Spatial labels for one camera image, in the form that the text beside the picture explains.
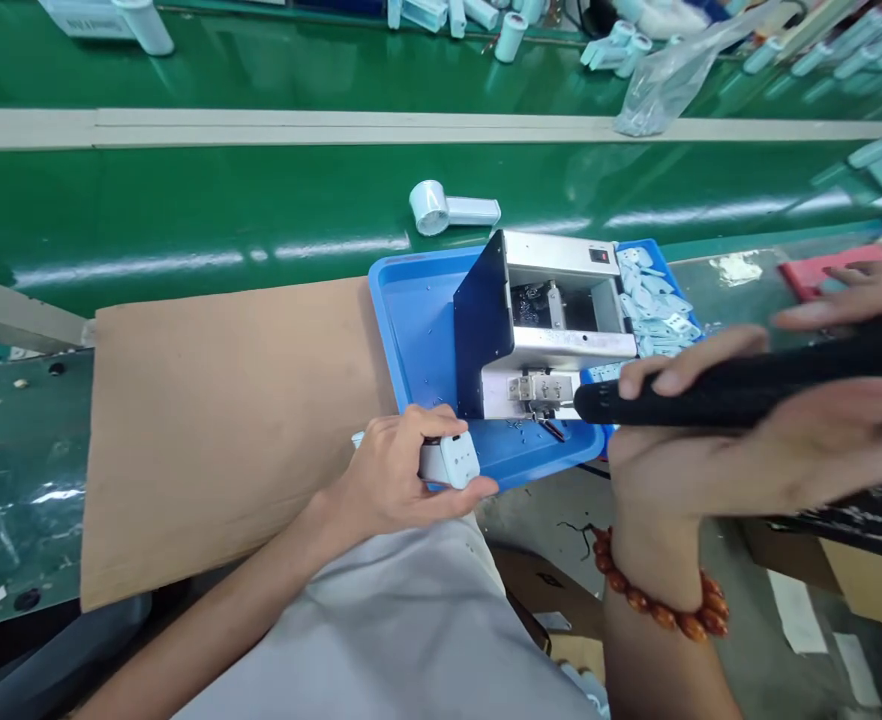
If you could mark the person's left hand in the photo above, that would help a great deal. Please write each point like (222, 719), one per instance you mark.
(381, 480)

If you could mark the person's right hand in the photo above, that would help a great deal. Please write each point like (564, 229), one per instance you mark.
(658, 480)

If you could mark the person's right fingers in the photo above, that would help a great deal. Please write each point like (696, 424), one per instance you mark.
(711, 352)

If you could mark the black electric screwdriver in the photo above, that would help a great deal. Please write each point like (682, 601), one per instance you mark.
(748, 390)

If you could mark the small white fan housing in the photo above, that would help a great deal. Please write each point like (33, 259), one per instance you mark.
(456, 461)

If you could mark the pile of pale blue plates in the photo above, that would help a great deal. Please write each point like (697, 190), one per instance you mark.
(658, 307)

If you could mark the white paper scrap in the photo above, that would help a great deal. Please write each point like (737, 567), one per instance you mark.
(735, 268)

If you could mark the small blue parts tray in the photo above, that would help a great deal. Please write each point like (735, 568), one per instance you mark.
(670, 259)

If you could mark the red flat block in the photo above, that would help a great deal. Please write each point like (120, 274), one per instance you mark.
(808, 276)

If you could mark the metal screw feeder machine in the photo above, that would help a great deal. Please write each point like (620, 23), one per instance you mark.
(553, 341)

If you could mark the black printed strip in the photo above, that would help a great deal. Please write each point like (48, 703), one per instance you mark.
(868, 514)

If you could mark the brown cardboard box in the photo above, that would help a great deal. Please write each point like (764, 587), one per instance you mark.
(553, 592)
(861, 577)

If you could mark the white paper sheet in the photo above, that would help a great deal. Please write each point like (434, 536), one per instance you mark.
(797, 611)
(857, 667)

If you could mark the clear plastic bag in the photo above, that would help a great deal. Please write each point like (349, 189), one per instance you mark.
(673, 79)

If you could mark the large blue plastic tray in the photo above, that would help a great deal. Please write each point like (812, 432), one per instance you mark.
(411, 330)

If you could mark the heap of light blue fans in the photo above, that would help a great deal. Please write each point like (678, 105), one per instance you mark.
(846, 45)

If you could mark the person's body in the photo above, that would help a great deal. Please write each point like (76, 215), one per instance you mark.
(411, 637)

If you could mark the row of pale fan parts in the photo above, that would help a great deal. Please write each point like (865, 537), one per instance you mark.
(456, 13)

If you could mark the brown cardboard sheet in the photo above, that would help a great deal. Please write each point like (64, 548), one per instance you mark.
(231, 427)

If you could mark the green conveyor belt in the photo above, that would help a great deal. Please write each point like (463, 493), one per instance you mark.
(186, 202)

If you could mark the white carton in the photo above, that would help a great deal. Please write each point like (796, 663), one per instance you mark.
(81, 15)

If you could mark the person's legs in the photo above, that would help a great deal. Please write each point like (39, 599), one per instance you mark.
(51, 660)

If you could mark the beige conveyor divider rail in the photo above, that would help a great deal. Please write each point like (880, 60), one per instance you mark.
(336, 127)

